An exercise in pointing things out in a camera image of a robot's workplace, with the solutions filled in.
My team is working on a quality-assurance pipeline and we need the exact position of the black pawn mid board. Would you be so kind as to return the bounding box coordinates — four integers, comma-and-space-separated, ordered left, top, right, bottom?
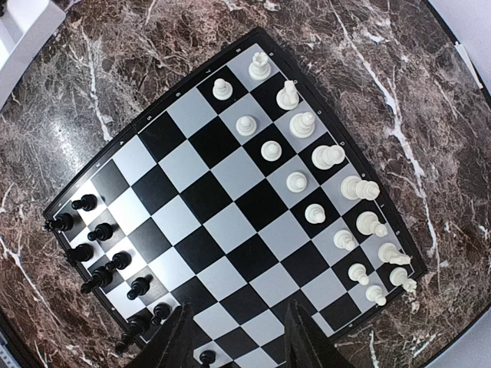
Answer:
150, 303, 173, 326

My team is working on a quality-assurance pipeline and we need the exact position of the black chess piece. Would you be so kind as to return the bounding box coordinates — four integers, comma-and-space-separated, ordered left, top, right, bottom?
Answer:
115, 316, 150, 355

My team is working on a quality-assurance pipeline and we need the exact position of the black grey chessboard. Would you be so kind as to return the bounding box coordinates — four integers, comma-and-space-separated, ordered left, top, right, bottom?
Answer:
44, 28, 427, 367

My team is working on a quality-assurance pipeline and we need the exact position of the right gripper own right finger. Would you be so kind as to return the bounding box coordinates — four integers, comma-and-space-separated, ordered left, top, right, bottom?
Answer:
285, 301, 354, 368

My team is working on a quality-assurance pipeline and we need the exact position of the black pawn standing in tray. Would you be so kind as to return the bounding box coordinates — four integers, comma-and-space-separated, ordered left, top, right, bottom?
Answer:
71, 194, 97, 212

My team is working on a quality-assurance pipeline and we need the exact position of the black knight in tray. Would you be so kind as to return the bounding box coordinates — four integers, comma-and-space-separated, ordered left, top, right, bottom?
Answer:
64, 243, 94, 267

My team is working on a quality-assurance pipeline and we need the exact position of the black pawn lying in tray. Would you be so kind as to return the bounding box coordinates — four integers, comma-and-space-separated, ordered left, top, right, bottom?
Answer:
127, 277, 150, 301

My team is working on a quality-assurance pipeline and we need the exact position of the white chess pieces row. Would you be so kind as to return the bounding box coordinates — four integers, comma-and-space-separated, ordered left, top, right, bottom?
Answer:
199, 47, 417, 317

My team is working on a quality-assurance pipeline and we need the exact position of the black piece bottom row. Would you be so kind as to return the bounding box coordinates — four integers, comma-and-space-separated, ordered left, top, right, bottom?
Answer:
42, 213, 74, 232

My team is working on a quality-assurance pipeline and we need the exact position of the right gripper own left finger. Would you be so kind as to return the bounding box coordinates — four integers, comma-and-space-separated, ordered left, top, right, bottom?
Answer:
130, 304, 194, 368

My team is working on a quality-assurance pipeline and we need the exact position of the tall black piece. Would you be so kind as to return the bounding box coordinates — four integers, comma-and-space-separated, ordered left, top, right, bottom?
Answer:
81, 266, 113, 294

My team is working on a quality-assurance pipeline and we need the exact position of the white plastic tray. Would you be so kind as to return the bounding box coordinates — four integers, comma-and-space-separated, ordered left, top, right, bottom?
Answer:
1, 0, 66, 105

